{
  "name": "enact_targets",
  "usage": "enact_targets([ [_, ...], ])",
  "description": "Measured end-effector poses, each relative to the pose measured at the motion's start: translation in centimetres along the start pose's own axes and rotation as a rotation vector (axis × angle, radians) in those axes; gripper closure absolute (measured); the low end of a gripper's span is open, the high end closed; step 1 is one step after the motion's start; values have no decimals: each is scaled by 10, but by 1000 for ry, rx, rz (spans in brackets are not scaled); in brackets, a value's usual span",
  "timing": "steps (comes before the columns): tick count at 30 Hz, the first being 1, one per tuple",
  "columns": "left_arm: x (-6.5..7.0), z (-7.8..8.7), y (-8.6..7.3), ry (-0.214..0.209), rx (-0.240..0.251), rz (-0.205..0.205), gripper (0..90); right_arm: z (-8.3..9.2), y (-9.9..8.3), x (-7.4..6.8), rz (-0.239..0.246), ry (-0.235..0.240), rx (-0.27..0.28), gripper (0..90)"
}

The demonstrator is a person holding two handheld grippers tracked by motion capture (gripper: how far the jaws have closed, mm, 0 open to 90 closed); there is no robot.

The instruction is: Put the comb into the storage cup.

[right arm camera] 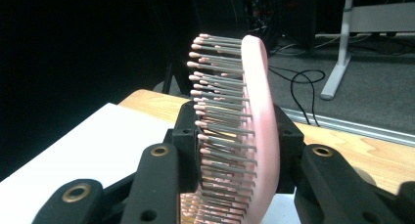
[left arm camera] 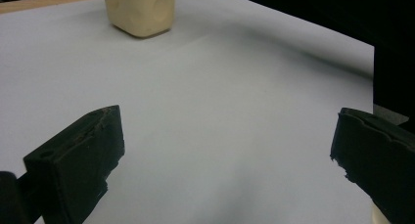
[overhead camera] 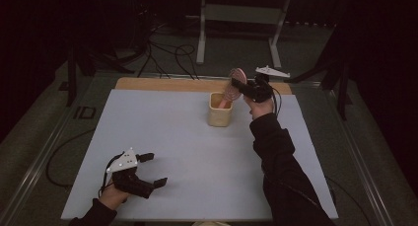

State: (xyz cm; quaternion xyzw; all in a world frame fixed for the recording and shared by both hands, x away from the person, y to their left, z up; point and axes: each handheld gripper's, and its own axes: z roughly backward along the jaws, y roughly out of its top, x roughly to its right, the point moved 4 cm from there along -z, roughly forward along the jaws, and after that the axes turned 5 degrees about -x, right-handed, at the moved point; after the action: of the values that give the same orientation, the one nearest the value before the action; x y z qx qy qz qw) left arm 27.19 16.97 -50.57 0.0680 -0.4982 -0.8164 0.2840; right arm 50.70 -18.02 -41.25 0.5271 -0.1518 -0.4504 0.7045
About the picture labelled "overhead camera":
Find black stand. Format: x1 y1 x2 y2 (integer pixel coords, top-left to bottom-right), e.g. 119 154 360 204
64 42 136 108
291 20 353 122

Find pale yellow square cup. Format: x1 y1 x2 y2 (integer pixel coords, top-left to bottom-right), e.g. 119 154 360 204
207 91 234 128

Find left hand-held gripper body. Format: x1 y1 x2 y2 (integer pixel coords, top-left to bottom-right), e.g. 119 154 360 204
104 147 156 200

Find pink hairbrush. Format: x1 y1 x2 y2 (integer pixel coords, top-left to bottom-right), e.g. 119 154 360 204
218 67 247 110

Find person's left hand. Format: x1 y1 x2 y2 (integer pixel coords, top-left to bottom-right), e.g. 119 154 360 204
98 182 131 211

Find metal floor rail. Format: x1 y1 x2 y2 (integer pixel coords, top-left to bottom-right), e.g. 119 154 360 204
0 97 87 226
323 87 395 226

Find black floor cables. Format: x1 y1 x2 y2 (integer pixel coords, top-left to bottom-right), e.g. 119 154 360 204
137 22 200 81

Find black floor cable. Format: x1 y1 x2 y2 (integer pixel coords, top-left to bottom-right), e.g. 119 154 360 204
45 128 97 189
324 176 373 226

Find grey metal stand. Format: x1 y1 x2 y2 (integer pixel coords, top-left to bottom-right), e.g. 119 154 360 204
195 0 293 69

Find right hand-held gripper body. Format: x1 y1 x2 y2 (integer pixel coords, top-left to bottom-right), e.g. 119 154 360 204
242 65 292 104

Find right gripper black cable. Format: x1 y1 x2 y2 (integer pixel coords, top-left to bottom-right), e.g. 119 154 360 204
270 87 283 117

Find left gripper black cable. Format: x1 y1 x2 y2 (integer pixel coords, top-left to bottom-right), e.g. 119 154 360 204
98 152 123 198

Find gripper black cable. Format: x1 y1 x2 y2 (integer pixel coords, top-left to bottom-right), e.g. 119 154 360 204
270 87 283 117
98 152 123 198

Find person's right hand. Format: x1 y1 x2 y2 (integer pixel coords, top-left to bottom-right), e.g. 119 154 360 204
243 95 276 120

